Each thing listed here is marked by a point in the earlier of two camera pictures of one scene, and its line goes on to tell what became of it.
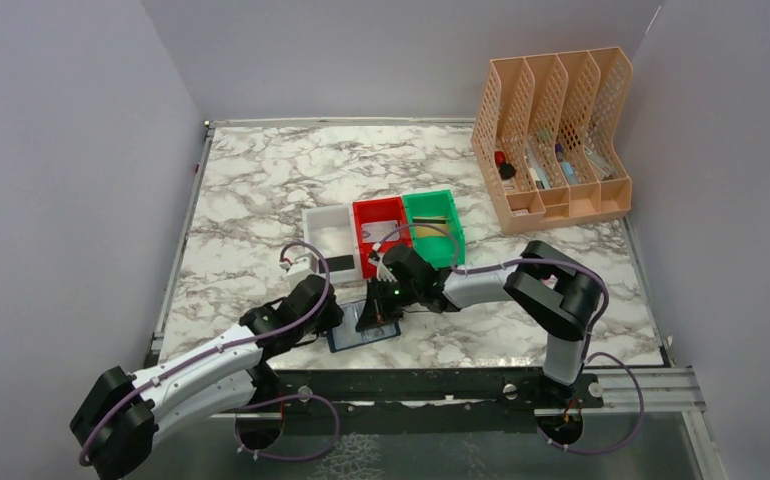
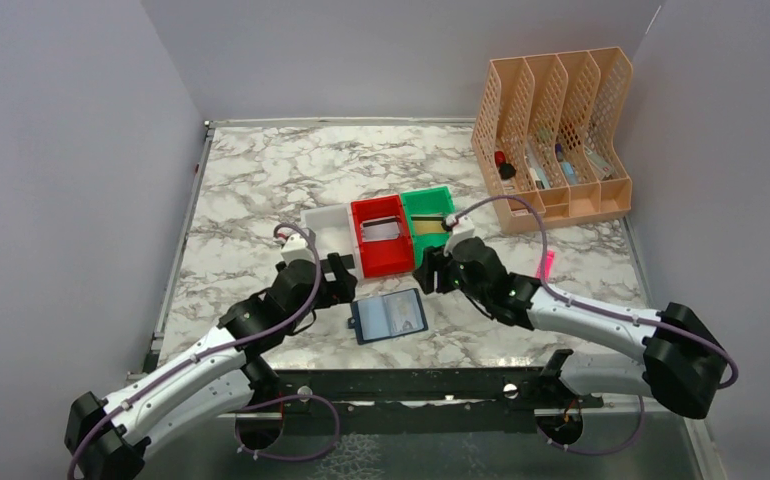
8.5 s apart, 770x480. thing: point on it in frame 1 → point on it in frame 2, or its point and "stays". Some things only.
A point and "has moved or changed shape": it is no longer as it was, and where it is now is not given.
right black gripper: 376,311 → 432,259
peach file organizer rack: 548,137 stays
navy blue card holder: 345,336 has moved or changed shape
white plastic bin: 332,231 stays
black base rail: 488,388 stays
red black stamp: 506,170 stays
